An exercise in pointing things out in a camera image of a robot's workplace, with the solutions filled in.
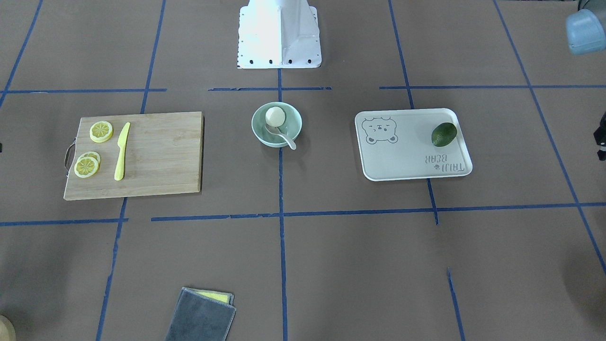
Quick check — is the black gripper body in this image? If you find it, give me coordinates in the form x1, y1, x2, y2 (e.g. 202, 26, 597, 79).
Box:
594, 112, 606, 161

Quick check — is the white ceramic spoon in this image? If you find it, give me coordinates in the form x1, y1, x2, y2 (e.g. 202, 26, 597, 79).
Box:
265, 125, 297, 150

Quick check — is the white steamed bun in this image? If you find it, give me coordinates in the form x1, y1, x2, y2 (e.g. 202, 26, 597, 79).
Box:
265, 106, 286, 127

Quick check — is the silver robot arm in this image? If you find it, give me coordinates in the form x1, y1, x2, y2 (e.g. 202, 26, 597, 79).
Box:
566, 0, 606, 55

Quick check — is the mint green bowl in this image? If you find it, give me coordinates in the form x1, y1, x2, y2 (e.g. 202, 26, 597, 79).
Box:
251, 102, 303, 148

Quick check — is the green lime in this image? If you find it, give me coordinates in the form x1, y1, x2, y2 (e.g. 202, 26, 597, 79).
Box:
431, 122, 457, 147

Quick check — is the white bear tray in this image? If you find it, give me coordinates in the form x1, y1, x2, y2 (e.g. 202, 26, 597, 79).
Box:
355, 108, 472, 181

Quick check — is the bamboo cutting board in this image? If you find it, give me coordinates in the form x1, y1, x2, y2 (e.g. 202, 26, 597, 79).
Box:
63, 111, 204, 201

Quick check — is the grey yellow sponge cloth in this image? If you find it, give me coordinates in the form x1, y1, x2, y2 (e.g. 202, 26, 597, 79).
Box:
165, 287, 236, 341

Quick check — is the yellow plastic knife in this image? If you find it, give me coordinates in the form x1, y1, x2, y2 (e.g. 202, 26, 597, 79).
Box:
113, 122, 131, 181

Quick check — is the lemon slice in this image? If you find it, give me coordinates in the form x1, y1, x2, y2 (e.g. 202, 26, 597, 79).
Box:
89, 121, 114, 143
74, 157, 99, 178
77, 151, 101, 163

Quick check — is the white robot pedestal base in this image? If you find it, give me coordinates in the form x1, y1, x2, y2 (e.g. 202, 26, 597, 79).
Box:
237, 0, 322, 69

